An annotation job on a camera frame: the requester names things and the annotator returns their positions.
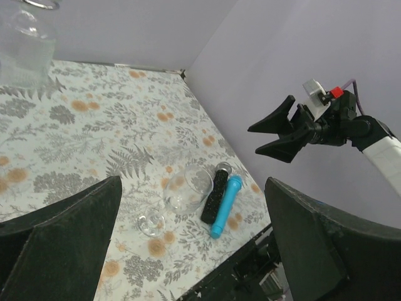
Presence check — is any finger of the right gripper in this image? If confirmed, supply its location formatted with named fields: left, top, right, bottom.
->
left=247, top=95, right=295, bottom=135
left=255, top=131, right=309, bottom=163

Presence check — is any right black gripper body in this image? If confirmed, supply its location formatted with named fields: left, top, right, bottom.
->
left=291, top=90, right=358, bottom=146

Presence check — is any blue toy microphone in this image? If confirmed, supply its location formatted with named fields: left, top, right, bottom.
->
left=210, top=175, right=242, bottom=239

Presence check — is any black microphone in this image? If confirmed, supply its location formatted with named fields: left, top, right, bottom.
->
left=200, top=162, right=232, bottom=224

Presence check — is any patterned tumbler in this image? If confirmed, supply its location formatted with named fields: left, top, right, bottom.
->
left=1, top=1, right=60, bottom=88

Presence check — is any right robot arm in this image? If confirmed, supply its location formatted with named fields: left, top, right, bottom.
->
left=248, top=88, right=400, bottom=193

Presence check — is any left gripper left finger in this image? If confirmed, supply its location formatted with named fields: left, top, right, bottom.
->
left=1, top=176, right=122, bottom=300

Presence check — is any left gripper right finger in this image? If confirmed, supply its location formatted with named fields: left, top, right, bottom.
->
left=264, top=177, right=400, bottom=300

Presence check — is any floral tablecloth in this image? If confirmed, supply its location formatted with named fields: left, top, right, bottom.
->
left=1, top=61, right=269, bottom=300

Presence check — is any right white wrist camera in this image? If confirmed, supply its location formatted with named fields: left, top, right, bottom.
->
left=303, top=79, right=344, bottom=122

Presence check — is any black table front rail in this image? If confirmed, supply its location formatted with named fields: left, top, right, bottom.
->
left=178, top=224, right=283, bottom=301

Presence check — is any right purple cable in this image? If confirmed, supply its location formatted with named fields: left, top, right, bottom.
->
left=343, top=78, right=366, bottom=117

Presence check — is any wine glass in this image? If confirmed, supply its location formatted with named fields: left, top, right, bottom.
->
left=137, top=165, right=214, bottom=237

